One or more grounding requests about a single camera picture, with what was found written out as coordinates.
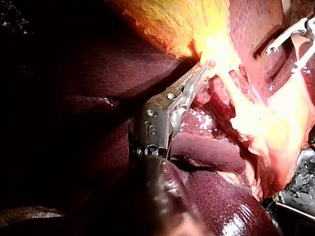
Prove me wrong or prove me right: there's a right arm instrument jaw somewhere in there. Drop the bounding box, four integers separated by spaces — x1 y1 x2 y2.
290 43 315 75
265 24 308 57

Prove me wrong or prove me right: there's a left arm instrument jaw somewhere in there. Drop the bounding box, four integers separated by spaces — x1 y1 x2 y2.
165 60 212 96
169 62 213 112

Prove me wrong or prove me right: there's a right arm instrument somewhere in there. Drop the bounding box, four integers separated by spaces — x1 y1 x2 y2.
304 16 315 43

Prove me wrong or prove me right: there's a left arm instrument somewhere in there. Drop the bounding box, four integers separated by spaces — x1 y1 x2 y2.
127 90 189 160

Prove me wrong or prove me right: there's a gallbladder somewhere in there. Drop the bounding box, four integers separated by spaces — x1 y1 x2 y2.
108 0 243 74

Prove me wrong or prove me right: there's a thin tube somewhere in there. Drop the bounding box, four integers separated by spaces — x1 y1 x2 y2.
216 68 249 111
228 69 264 101

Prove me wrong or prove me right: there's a dark red liver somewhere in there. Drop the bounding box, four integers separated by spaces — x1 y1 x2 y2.
0 0 315 236

